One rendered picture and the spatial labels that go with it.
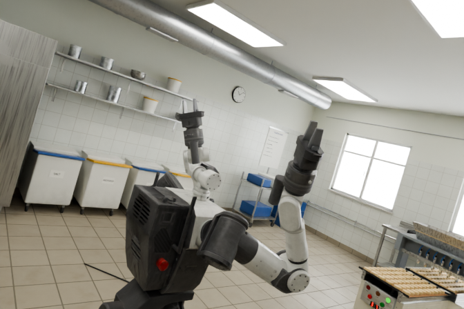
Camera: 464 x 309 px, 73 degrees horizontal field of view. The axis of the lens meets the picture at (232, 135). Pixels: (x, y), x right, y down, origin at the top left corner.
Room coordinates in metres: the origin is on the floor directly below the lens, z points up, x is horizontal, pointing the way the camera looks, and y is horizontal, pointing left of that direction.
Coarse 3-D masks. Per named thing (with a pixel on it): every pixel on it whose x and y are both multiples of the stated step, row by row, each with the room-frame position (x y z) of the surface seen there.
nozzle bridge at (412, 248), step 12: (396, 240) 2.97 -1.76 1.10; (408, 240) 2.96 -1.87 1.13; (420, 240) 2.86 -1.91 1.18; (408, 252) 2.89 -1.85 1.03; (432, 252) 2.77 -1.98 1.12; (444, 252) 2.63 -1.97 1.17; (396, 264) 3.01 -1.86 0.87; (432, 264) 2.71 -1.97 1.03; (444, 264) 2.68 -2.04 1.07; (456, 264) 2.61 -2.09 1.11; (456, 276) 2.55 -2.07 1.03
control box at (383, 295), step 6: (366, 282) 2.37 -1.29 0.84; (366, 288) 2.36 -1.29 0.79; (372, 288) 2.32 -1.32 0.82; (378, 288) 2.31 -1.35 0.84; (366, 294) 2.35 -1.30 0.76; (372, 294) 2.32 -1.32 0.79; (384, 294) 2.25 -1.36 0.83; (366, 300) 2.34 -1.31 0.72; (372, 300) 2.30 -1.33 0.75; (378, 300) 2.27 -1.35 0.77; (384, 300) 2.24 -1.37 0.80; (390, 300) 2.20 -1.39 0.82; (372, 306) 2.29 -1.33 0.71; (378, 306) 2.26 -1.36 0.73; (384, 306) 2.23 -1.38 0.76; (390, 306) 2.19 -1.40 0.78
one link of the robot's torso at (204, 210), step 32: (160, 192) 1.06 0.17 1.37; (192, 192) 1.20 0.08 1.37; (128, 224) 1.06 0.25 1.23; (160, 224) 0.94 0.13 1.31; (192, 224) 0.98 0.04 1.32; (128, 256) 1.08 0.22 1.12; (160, 256) 0.96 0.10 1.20; (192, 256) 1.01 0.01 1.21; (160, 288) 1.01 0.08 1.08; (192, 288) 1.08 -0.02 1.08
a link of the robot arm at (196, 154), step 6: (198, 138) 1.41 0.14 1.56; (186, 144) 1.41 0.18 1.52; (192, 144) 1.38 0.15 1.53; (198, 144) 1.41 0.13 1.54; (192, 150) 1.38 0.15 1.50; (198, 150) 1.41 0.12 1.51; (204, 150) 1.42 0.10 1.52; (192, 156) 1.38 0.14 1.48; (198, 156) 1.38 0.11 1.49; (204, 156) 1.41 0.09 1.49; (192, 162) 1.38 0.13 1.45; (198, 162) 1.38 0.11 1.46
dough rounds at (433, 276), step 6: (414, 270) 2.78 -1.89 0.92; (420, 270) 2.85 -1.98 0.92; (426, 270) 2.91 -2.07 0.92; (426, 276) 2.71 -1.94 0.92; (432, 276) 2.77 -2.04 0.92; (438, 276) 2.83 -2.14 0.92; (444, 276) 2.89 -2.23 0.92; (450, 276) 2.96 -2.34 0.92; (438, 282) 2.64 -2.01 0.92; (444, 282) 2.69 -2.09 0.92; (450, 282) 2.75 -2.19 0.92; (462, 282) 2.90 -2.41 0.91; (450, 288) 2.55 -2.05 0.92; (456, 288) 2.61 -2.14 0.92; (462, 288) 2.66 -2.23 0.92; (456, 294) 2.52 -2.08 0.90
